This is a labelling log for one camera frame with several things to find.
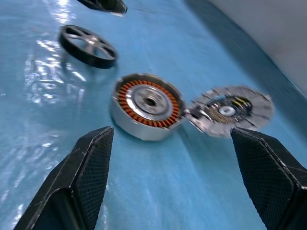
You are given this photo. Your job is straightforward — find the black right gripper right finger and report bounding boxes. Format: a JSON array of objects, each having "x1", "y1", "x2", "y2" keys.
[{"x1": 230, "y1": 126, "x2": 307, "y2": 230}]

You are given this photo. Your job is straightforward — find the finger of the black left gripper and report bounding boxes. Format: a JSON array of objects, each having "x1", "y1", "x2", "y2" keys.
[{"x1": 76, "y1": 0, "x2": 128, "y2": 14}]

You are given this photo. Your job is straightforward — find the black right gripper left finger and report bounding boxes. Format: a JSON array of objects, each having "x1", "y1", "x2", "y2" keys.
[{"x1": 13, "y1": 126, "x2": 115, "y2": 230}]

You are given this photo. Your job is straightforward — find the black spoked rotor ring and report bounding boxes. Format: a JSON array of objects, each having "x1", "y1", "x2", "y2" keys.
[{"x1": 59, "y1": 24, "x2": 118, "y2": 69}]

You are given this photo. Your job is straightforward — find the silver motor cover circuit board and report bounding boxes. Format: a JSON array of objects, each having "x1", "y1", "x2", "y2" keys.
[{"x1": 184, "y1": 85, "x2": 275, "y2": 138}]

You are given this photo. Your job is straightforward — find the silver motor housing copper windings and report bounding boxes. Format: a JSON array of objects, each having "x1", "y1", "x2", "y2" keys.
[{"x1": 109, "y1": 73, "x2": 187, "y2": 142}]

